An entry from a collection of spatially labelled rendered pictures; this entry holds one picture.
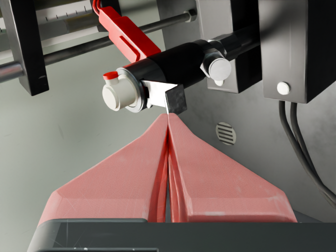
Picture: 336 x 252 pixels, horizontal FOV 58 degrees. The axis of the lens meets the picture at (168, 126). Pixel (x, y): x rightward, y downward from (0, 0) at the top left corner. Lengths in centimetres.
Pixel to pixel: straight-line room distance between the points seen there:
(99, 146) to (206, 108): 20
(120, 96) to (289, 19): 13
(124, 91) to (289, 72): 13
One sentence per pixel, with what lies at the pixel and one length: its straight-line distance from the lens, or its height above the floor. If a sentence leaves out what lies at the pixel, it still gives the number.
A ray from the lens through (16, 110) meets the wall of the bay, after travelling 45.
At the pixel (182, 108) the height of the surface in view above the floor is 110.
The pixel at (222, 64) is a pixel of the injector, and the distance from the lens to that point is 19.
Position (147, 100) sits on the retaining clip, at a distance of 17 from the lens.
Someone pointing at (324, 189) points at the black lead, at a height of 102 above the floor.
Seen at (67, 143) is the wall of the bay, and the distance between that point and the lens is 49.
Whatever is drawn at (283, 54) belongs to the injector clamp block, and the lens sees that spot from 25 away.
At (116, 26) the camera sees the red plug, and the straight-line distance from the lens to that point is 21.
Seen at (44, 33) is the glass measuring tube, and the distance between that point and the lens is 42.
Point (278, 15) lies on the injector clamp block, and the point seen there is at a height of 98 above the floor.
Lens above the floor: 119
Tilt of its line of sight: 34 degrees down
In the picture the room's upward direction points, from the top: 120 degrees counter-clockwise
